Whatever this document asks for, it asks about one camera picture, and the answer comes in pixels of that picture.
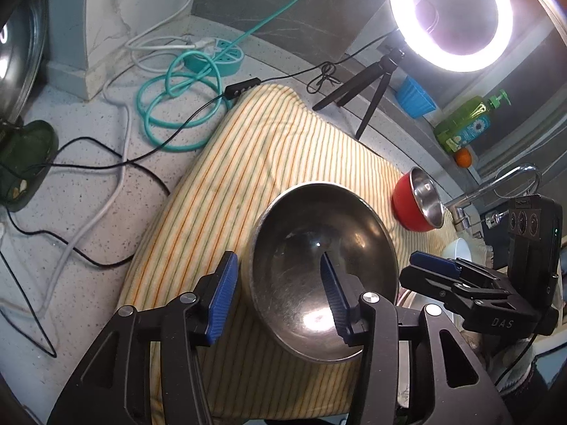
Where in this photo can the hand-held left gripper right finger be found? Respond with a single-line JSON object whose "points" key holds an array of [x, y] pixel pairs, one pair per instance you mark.
{"points": [[335, 303]]}

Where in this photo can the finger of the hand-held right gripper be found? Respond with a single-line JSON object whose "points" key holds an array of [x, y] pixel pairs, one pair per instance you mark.
{"points": [[434, 262], [425, 283]]}

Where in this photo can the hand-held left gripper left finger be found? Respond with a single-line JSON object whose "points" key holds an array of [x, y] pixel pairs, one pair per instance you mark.
{"points": [[221, 301]]}

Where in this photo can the white ceramic bowl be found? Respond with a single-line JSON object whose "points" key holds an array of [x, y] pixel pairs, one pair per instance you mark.
{"points": [[458, 248]]}

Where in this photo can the red steel-lined bowl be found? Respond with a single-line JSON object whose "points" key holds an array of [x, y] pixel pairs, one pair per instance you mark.
{"points": [[405, 208]]}

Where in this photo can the large stainless steel bowl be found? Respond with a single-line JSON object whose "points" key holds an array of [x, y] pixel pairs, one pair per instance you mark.
{"points": [[301, 239]]}

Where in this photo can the white floral plate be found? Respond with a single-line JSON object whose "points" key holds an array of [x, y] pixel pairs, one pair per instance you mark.
{"points": [[406, 372]]}

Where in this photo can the chrome kitchen faucet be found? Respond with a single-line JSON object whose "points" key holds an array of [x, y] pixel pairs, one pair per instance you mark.
{"points": [[483, 190]]}

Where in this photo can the orange fruit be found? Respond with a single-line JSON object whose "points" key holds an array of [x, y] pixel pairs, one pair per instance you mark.
{"points": [[463, 158]]}

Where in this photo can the green dish soap bottle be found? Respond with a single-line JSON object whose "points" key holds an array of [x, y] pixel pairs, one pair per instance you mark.
{"points": [[465, 124]]}

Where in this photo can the yellow striped cloth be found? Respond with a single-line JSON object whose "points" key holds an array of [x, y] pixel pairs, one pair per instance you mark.
{"points": [[265, 141]]}

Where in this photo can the blue ribbed cup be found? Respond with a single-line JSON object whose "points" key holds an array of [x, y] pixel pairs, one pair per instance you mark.
{"points": [[414, 97]]}

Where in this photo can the black mini tripod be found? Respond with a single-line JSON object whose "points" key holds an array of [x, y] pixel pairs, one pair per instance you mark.
{"points": [[350, 86]]}

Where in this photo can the dark green lamp base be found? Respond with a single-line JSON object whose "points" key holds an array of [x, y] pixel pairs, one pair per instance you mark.
{"points": [[35, 150]]}

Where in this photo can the teal power strip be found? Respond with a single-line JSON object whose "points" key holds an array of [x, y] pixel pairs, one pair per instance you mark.
{"points": [[230, 59]]}

